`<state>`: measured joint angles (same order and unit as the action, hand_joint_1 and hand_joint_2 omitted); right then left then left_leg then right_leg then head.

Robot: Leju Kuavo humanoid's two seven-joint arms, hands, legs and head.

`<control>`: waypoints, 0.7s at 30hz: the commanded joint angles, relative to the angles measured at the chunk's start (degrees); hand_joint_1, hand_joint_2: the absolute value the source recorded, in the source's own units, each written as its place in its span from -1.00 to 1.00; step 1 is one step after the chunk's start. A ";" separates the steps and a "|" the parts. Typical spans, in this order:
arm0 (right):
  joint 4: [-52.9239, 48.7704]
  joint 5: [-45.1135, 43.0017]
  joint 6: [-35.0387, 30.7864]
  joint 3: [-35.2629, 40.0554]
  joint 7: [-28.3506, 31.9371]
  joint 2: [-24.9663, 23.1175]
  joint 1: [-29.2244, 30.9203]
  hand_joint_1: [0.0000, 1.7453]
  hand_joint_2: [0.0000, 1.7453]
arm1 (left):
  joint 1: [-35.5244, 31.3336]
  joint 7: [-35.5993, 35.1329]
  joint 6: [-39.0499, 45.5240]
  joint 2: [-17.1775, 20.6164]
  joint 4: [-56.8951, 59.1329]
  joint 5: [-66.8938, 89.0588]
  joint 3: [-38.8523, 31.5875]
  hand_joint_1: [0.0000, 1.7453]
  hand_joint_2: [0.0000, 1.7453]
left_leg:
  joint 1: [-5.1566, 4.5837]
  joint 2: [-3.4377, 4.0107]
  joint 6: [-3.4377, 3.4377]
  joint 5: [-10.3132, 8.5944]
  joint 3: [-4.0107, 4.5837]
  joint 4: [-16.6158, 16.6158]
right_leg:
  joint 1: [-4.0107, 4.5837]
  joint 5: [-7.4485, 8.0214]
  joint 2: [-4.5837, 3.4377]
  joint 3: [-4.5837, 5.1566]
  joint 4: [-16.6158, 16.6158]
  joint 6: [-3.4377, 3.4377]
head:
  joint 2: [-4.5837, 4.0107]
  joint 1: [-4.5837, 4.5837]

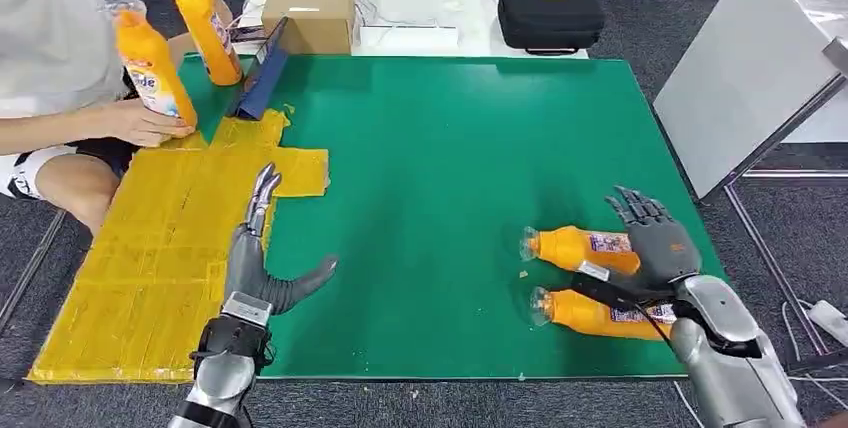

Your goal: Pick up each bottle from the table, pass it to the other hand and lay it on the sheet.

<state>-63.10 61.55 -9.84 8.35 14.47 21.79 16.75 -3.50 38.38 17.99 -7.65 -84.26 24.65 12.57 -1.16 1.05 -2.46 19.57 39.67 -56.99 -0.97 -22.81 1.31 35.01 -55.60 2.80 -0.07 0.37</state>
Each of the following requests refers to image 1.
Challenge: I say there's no white tilted table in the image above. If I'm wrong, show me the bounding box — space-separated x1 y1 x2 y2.
651 0 848 204

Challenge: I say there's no green table mat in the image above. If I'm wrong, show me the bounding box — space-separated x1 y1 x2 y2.
176 53 731 382

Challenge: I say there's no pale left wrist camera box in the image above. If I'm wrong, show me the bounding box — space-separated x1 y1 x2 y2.
220 291 274 328

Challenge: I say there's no yellow taped sheet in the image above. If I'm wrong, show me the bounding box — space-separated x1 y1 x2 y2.
26 108 331 386

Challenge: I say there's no black zip case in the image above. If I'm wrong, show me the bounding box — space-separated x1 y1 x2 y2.
496 0 607 57

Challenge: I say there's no dark blue folded board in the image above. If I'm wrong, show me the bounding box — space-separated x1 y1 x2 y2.
227 15 291 124

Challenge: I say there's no person's right hand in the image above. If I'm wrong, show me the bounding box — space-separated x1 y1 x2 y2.
105 98 197 149

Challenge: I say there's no person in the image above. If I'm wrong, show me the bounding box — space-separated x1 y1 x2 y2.
0 0 235 255

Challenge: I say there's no orange drink bottle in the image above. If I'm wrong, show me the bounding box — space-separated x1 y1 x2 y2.
101 0 199 130
160 0 244 88
529 286 678 343
519 224 643 279

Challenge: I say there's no brown cardboard box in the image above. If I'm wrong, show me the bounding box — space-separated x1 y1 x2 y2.
260 0 358 57

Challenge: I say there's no white power strip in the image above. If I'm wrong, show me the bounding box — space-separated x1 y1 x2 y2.
808 299 848 349

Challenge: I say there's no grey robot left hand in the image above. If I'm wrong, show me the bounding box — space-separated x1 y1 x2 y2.
227 162 340 318

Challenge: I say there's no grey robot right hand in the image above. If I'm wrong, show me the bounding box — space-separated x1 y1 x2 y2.
572 185 703 311

